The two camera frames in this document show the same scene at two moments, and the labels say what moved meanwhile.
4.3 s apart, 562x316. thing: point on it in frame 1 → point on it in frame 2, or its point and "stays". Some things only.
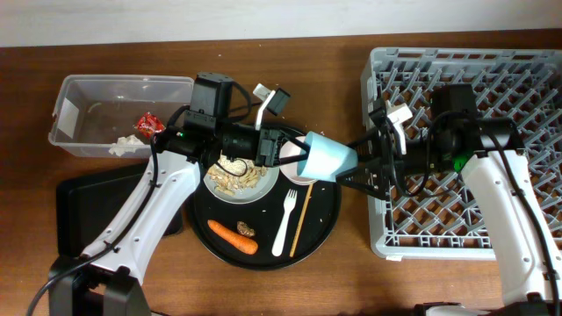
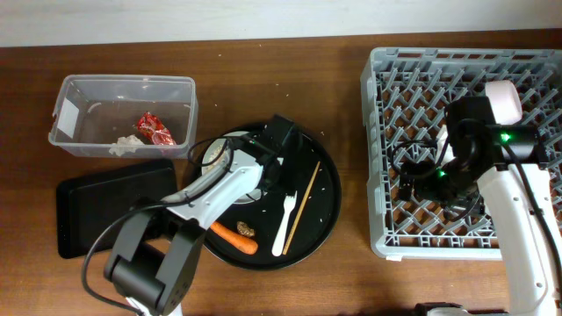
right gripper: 383,159 → 421,187
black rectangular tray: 87,200 stays
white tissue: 126,144 stays
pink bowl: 291,169 → 505,101
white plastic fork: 289,203 stays
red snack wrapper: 147,125 stays
